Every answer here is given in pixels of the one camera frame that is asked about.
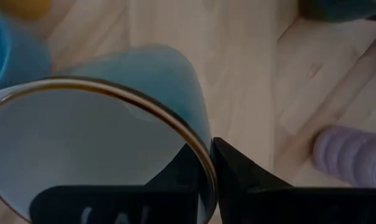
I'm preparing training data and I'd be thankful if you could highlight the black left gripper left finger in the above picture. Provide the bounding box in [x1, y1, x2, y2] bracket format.
[29, 142, 205, 224]

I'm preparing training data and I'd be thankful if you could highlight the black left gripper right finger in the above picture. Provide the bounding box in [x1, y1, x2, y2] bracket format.
[210, 136, 376, 224]

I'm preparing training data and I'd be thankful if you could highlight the teal mug brown rim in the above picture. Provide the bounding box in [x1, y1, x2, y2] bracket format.
[0, 43, 219, 224]

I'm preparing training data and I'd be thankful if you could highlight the lilac ribbed mug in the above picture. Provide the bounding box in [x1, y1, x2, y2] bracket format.
[311, 125, 376, 190]

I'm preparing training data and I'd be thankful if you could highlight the dark brown glazed mug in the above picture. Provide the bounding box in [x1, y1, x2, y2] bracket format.
[298, 0, 376, 23]

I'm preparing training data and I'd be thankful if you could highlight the blue mug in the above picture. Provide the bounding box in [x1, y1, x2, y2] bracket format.
[0, 6, 54, 91]

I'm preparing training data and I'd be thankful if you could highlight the yellow mug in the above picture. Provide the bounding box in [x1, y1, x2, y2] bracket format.
[0, 0, 52, 20]

